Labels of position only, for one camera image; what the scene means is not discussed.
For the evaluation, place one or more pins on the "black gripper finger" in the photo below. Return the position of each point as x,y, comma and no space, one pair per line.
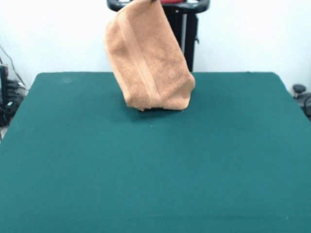
153,1

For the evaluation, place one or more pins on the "tan terry towel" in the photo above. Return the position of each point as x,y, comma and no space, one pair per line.
145,60

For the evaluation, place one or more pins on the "black box device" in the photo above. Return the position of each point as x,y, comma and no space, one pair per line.
3,82

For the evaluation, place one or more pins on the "black equipment heap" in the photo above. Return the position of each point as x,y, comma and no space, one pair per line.
12,97

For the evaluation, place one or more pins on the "dark green table cloth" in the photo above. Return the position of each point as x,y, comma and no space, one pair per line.
73,170

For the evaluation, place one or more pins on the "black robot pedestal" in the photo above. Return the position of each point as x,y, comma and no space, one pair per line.
192,48

